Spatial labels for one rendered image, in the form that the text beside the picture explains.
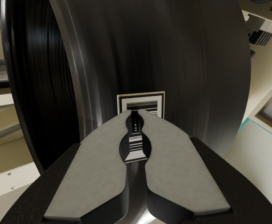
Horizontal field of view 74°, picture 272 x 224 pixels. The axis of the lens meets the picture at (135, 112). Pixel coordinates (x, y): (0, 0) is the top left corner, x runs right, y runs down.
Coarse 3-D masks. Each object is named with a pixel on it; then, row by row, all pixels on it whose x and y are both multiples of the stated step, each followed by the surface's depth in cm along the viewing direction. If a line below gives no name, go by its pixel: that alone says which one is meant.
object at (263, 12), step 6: (240, 0) 38; (246, 0) 37; (252, 0) 36; (258, 0) 35; (264, 0) 34; (270, 0) 34; (240, 6) 38; (246, 6) 37; (252, 6) 36; (258, 6) 36; (264, 6) 35; (270, 6) 34; (252, 12) 36; (258, 12) 36; (264, 12) 35; (270, 12) 34; (264, 18) 35; (270, 18) 35
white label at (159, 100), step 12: (120, 96) 14; (132, 96) 14; (144, 96) 14; (156, 96) 15; (120, 108) 14; (132, 108) 14; (144, 108) 15; (156, 108) 15; (132, 132) 15; (132, 144) 15; (132, 156) 15; (144, 156) 16
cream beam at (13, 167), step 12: (0, 144) 72; (12, 144) 74; (24, 144) 76; (0, 156) 69; (12, 156) 70; (24, 156) 72; (0, 168) 65; (12, 168) 67; (24, 168) 70; (36, 168) 74; (0, 180) 66; (12, 180) 70; (24, 180) 75; (0, 192) 70
